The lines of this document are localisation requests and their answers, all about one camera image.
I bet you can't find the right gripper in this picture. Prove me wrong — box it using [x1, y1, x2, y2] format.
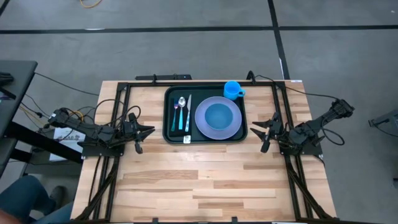
[249, 111, 284, 142]

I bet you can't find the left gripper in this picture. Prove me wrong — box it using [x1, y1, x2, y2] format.
[121, 112, 156, 143]

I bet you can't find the iridescent teal metal fork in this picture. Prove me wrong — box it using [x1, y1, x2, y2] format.
[170, 97, 180, 133]

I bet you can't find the knife with teal patterned handle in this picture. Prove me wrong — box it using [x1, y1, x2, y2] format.
[185, 93, 193, 133]

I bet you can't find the blue plastic bowl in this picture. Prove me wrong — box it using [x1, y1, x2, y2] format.
[204, 103, 234, 131]

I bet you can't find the spoon with teal handle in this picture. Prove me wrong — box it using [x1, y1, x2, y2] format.
[177, 96, 187, 131]

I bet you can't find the bright blue plastic mug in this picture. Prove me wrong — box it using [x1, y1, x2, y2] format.
[223, 80, 246, 101]

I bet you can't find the lilac plastic plate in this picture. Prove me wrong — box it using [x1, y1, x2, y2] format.
[195, 96, 243, 141]

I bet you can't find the dark green plastic tray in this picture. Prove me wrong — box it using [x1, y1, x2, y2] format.
[162, 84, 249, 144]

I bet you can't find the black power strip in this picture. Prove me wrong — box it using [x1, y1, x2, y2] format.
[135, 73, 193, 82]

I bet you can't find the white paper sheet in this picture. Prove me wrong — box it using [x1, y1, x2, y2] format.
[49, 126, 90, 163]

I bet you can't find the person's shoe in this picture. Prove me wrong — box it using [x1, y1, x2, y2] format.
[49, 185, 68, 208]

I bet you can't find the grey stand leg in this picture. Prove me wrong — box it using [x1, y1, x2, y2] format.
[368, 108, 398, 129]

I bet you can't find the person's leg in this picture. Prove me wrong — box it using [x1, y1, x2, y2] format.
[0, 175, 75, 224]

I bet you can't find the black side table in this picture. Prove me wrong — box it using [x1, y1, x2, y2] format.
[0, 60, 83, 200]

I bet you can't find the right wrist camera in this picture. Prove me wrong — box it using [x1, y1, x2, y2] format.
[260, 136, 272, 154]

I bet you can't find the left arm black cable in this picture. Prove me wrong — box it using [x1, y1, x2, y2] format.
[93, 98, 142, 127]

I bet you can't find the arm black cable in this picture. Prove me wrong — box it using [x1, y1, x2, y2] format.
[254, 74, 340, 101]
[93, 98, 142, 127]

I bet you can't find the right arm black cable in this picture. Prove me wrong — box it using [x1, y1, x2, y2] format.
[254, 74, 340, 101]

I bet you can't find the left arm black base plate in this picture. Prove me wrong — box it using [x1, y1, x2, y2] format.
[76, 136, 125, 159]

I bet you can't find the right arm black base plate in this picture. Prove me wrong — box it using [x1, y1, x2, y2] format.
[279, 133, 325, 157]

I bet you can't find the yellow floor cable loop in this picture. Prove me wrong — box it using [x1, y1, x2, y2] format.
[68, 110, 85, 121]

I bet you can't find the black metal table frame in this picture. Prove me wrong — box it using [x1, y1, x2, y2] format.
[73, 80, 338, 224]

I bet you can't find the black floor cable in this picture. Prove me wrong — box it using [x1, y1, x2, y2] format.
[33, 72, 101, 96]

